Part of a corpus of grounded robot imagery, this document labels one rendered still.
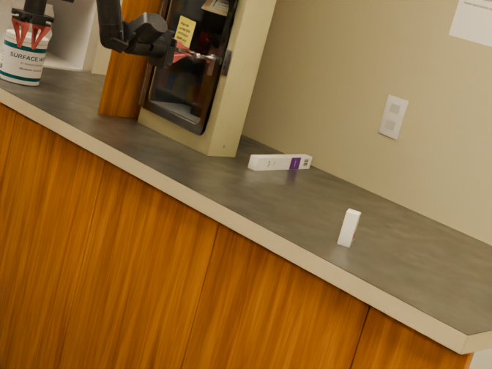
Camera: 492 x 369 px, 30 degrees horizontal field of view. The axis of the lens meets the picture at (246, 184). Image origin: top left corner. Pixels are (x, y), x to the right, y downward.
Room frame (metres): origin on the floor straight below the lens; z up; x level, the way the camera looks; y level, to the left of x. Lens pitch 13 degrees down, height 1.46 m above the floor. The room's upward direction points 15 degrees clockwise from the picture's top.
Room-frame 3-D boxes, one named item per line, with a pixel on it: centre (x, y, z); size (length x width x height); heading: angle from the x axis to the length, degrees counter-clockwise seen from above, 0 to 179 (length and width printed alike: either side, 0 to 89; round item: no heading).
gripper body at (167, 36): (2.42, 0.33, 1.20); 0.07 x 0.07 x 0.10; 48
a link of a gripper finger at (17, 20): (2.53, 0.70, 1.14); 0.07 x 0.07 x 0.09; 48
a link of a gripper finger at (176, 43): (2.47, 0.28, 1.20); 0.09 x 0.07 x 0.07; 138
